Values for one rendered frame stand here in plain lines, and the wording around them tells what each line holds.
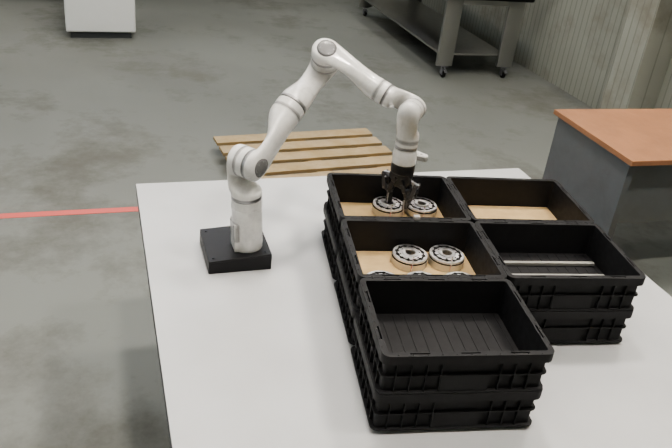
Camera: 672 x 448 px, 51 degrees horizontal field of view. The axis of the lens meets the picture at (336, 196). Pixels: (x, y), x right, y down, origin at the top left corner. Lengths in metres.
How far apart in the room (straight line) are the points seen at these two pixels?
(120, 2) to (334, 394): 5.52
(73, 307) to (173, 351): 1.41
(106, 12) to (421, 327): 5.51
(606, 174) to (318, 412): 2.37
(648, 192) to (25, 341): 2.92
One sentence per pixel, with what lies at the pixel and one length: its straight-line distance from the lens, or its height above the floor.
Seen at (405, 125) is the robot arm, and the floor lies 1.16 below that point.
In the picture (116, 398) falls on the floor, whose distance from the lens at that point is 2.80.
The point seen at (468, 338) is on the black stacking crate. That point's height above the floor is 0.83.
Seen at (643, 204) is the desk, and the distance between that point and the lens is 3.85.
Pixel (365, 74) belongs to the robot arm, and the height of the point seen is 1.27.
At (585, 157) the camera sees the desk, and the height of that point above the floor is 0.56.
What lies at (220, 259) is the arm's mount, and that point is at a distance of 2.15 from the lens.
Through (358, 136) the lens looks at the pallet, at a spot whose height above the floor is 0.09.
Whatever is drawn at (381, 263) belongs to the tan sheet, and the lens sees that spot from 2.04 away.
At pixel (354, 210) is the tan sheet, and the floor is 0.83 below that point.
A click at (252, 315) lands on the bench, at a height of 0.70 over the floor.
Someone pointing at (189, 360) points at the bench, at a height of 0.70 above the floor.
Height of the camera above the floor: 1.91
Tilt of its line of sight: 27 degrees down
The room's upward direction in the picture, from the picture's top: 7 degrees clockwise
